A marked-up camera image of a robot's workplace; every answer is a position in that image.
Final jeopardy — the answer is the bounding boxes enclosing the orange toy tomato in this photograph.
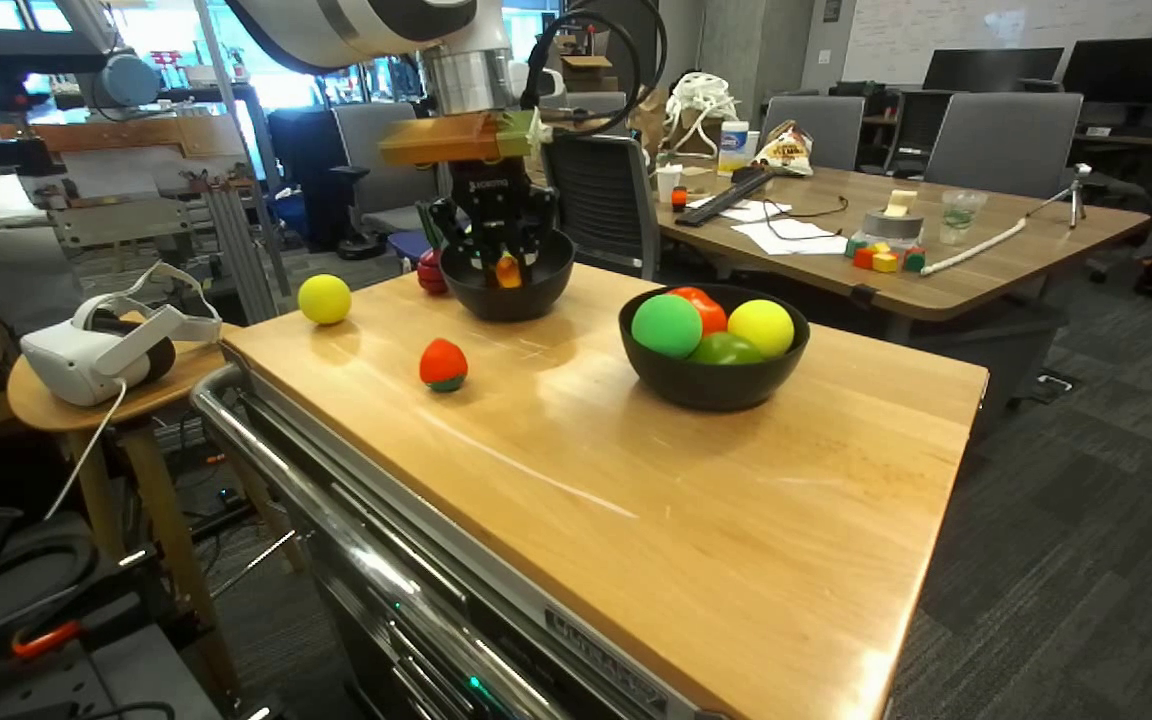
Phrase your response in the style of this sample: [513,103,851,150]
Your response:
[673,283,726,336]

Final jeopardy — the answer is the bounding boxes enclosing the black bowl near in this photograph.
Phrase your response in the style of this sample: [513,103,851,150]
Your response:
[440,233,571,322]

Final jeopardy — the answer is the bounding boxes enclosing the metal cart handle bar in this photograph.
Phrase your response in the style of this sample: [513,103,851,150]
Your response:
[191,368,563,720]

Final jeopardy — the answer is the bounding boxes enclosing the black bowl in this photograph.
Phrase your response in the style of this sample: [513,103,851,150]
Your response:
[440,233,571,322]
[620,283,810,413]

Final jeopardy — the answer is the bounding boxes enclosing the yellow toy banana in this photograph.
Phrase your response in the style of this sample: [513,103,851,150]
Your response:
[495,250,524,289]

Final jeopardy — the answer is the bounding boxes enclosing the green toy pepper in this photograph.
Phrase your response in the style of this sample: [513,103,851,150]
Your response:
[691,330,764,368]

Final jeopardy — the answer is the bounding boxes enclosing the wooden office desk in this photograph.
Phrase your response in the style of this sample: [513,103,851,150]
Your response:
[660,167,1148,322]

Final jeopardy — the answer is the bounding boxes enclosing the black bowl far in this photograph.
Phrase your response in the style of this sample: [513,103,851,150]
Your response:
[620,283,810,413]

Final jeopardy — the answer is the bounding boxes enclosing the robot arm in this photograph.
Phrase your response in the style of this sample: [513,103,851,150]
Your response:
[225,0,558,276]

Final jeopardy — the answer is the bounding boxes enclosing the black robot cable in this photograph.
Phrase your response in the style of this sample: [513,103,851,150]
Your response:
[521,2,673,140]

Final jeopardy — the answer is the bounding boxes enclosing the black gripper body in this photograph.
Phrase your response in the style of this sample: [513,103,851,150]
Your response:
[417,161,563,273]

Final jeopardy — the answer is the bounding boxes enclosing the colourful toy blocks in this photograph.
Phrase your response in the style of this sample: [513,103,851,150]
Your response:
[846,238,924,276]

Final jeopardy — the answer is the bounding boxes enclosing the round wooden stool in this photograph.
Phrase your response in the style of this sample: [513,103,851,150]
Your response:
[6,342,234,699]

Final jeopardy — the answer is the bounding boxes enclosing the yellow-green toy lemon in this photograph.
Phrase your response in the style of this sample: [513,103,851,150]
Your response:
[295,273,351,322]

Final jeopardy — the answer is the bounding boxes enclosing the green toy ball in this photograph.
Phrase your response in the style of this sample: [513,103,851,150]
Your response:
[632,293,704,355]

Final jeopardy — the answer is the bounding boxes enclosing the red toy strawberry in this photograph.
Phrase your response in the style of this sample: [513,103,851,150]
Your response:
[418,338,467,391]

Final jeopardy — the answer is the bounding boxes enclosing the white VR headset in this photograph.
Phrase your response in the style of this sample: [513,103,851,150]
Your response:
[19,259,225,409]

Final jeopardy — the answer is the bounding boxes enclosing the grey office chair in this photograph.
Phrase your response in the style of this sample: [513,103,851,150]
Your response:
[545,135,660,276]

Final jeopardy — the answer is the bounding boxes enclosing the red toy radish green leaves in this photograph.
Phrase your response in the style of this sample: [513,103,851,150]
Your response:
[417,246,447,297]

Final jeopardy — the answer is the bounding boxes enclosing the white paper sheet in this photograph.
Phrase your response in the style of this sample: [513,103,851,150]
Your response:
[722,201,846,256]

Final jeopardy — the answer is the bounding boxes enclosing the yellow toy ball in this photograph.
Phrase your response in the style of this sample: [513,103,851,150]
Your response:
[726,300,796,355]

